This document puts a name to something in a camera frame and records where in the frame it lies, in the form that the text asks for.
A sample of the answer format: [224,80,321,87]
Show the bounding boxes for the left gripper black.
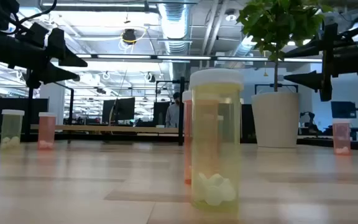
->
[0,22,88,90]

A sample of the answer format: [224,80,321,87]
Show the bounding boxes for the person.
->
[165,91,181,128]

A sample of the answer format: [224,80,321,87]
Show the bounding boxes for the small green pill bottle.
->
[0,109,25,149]

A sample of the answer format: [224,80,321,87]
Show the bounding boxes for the pink pill bottle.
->
[332,118,352,156]
[37,112,57,151]
[181,90,194,185]

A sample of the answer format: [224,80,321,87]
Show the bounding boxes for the long ceiling light strip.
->
[73,54,323,63]

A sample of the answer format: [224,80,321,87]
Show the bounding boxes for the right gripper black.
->
[283,22,358,102]

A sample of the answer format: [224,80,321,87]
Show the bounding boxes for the silver ceiling air duct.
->
[157,2,193,56]

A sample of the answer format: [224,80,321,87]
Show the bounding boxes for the green leafy potted tree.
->
[236,0,335,93]

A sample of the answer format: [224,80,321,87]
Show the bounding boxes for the large yellow-green pill bottle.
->
[188,68,245,216]

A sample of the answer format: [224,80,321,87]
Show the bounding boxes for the blue-lit computer monitor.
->
[331,101,357,119]

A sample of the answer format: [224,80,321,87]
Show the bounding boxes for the black ceiling camera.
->
[121,28,138,45]

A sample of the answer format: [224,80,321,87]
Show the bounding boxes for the black computer monitor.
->
[153,101,171,127]
[101,97,136,124]

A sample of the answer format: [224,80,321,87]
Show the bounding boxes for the wooden shelf board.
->
[29,124,180,134]

